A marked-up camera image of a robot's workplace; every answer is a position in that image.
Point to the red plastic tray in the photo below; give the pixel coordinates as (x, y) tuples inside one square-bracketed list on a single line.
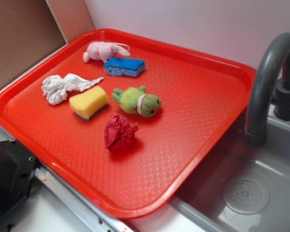
[(202, 95)]

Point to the round sink drain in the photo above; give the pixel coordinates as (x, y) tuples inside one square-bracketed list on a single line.
[(245, 194)]

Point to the grey sink basin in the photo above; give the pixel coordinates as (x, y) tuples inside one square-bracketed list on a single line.
[(200, 197)]

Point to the green plush frog toy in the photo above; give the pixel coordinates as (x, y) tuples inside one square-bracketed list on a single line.
[(137, 101)]

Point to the crumpled red paper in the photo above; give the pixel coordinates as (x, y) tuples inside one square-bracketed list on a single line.
[(119, 133)]

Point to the yellow sponge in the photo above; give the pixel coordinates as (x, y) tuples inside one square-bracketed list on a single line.
[(88, 103)]

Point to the grey curved faucet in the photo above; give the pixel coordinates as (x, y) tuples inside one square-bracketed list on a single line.
[(271, 86)]

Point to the blue sponge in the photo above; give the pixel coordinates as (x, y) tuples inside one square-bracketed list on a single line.
[(124, 66)]

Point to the black metal bracket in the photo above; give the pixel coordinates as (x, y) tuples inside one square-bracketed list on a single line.
[(17, 170)]

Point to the brown cardboard panel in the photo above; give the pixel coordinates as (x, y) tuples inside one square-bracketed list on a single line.
[(31, 30)]

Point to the pink plush bunny toy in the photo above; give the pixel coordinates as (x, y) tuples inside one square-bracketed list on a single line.
[(105, 51)]

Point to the crumpled white paper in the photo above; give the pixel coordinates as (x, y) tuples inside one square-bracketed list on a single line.
[(55, 88)]

